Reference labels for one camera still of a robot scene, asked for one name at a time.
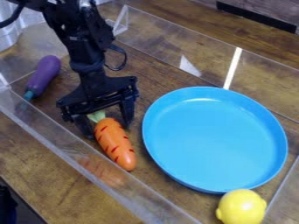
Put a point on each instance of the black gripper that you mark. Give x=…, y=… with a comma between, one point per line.
x=97, y=93

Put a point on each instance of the orange toy carrot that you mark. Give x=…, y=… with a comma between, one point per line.
x=113, y=141

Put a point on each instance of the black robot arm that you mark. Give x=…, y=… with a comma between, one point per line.
x=86, y=36

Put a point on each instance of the blue round tray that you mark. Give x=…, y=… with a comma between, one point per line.
x=213, y=139

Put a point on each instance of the purple toy eggplant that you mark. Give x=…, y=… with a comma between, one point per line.
x=46, y=70

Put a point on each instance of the white curtain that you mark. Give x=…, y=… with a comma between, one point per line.
x=10, y=32

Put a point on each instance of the yellow toy lemon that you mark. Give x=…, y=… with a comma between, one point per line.
x=240, y=207

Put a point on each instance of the clear acrylic enclosure wall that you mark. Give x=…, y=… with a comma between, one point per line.
x=54, y=168

